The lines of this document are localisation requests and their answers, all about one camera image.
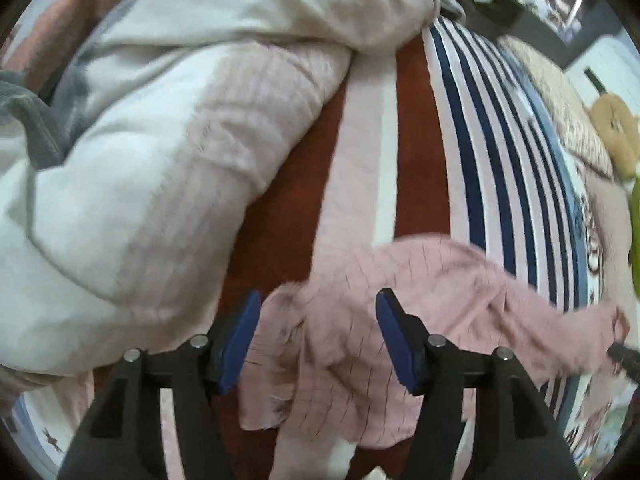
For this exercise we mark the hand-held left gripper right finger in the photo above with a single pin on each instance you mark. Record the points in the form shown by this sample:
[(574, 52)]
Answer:
[(395, 345)]

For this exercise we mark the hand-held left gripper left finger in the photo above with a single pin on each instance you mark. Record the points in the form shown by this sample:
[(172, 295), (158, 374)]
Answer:
[(240, 345)]

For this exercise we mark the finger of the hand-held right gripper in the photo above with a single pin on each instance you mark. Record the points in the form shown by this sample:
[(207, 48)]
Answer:
[(625, 357)]

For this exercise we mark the pink pants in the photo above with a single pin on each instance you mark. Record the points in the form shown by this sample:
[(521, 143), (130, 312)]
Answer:
[(340, 310)]

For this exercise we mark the green plush toy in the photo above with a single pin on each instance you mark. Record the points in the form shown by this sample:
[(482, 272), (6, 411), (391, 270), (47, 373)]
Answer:
[(635, 240)]

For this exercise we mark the striped bed blanket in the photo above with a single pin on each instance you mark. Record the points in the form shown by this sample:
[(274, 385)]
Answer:
[(425, 160)]

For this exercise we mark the striped pink white duvet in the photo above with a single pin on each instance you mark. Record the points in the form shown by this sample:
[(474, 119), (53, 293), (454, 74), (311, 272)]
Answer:
[(150, 160)]

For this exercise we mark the brown plush toy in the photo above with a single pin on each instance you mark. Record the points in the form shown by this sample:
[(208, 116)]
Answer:
[(617, 125)]

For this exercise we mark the floral pillow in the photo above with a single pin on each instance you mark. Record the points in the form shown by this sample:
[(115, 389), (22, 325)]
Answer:
[(555, 100)]

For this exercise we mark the black socket on headboard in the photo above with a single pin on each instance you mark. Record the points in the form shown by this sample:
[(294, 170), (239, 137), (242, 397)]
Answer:
[(595, 81)]

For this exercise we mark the white headboard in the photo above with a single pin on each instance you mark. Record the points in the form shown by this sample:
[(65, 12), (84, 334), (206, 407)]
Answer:
[(615, 60)]

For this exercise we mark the dark cluttered shelf unit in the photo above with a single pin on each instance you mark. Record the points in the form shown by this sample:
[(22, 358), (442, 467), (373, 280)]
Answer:
[(530, 5)]

